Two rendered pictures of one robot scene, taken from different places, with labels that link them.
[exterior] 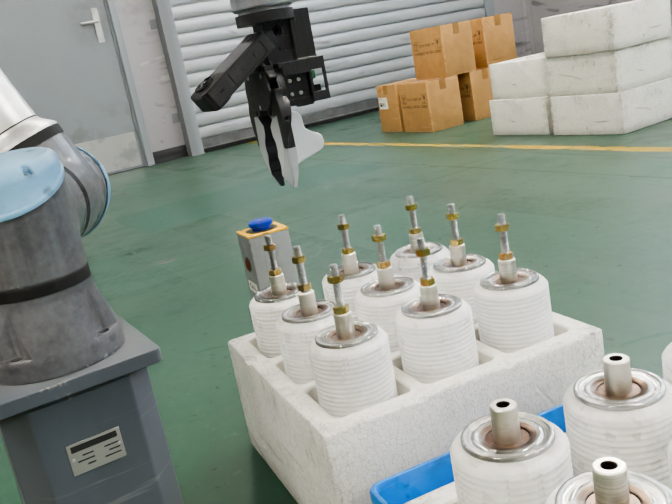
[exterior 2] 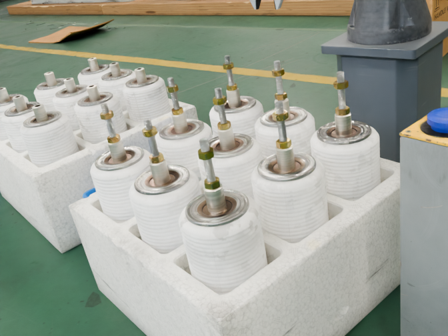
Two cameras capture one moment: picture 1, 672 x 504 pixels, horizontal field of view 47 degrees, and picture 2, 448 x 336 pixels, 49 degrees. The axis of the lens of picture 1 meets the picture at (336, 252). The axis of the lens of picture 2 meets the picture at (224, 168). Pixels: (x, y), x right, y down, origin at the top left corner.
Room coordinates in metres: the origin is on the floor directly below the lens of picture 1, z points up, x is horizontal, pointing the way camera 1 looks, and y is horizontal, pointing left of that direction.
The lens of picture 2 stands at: (1.64, -0.23, 0.55)
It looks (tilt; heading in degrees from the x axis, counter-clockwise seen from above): 27 degrees down; 166
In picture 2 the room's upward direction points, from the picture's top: 11 degrees counter-clockwise
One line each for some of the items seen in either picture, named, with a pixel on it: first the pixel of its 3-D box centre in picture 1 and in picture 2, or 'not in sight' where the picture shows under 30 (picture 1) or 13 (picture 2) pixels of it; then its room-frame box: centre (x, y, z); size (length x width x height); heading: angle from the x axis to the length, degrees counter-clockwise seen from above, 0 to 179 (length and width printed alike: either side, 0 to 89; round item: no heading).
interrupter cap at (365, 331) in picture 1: (346, 335); (235, 105); (0.85, 0.01, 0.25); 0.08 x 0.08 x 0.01
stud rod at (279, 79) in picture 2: (301, 273); (279, 85); (0.96, 0.05, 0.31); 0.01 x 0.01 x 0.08
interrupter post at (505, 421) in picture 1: (505, 422); (141, 76); (0.56, -0.11, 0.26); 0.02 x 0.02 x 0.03
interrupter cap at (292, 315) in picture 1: (309, 312); (283, 117); (0.96, 0.05, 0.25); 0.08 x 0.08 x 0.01
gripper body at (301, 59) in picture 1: (279, 61); not in sight; (0.97, 0.02, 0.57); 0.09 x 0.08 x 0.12; 116
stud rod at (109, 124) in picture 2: (504, 242); (111, 127); (0.94, -0.21, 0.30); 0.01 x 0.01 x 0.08
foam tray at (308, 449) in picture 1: (406, 393); (243, 235); (1.00, -0.06, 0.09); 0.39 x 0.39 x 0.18; 21
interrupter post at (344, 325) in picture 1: (344, 325); (233, 98); (0.85, 0.01, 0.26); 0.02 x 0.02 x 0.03
